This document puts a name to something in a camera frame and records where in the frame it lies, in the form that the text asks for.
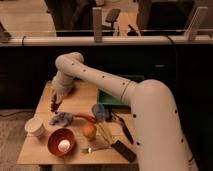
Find black spatula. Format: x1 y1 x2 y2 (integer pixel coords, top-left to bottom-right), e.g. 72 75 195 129
96 123 136 163

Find blue crumpled cloth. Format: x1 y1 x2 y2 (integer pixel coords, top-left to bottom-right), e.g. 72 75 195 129
49 112 73 127

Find blue cup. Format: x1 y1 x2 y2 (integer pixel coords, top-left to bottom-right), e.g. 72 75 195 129
92 104 105 121

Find orange carrot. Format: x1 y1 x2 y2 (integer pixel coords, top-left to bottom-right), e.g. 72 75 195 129
74 114 96 123

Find black office chair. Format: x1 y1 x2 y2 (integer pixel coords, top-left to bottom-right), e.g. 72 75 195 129
102 8 120 30

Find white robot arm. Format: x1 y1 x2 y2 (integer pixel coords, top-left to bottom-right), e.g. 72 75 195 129
52 52 199 171

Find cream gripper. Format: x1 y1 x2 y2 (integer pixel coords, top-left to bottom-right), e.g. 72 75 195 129
51 77 73 104

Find white egg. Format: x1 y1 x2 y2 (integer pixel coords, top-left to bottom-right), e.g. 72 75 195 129
58 140 70 152

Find white paper cup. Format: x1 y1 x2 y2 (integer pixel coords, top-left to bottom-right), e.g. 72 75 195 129
25 117 45 137

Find orange fruit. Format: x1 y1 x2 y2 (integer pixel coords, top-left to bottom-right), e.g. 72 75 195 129
82 123 97 140

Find green tray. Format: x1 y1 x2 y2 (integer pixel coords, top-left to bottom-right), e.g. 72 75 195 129
97 75 145 108

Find dark purple grapes bunch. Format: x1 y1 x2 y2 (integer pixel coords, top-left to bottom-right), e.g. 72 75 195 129
50 102 60 112

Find silver fork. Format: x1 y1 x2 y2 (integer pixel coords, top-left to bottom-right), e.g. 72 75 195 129
81 146 110 154

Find red bowl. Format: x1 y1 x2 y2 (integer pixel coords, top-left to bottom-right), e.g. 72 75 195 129
47 128 75 157

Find black cable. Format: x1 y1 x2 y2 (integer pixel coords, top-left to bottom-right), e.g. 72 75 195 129
165 35 182 101

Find black handled knife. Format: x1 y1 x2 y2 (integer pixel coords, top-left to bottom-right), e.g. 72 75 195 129
115 115 134 144

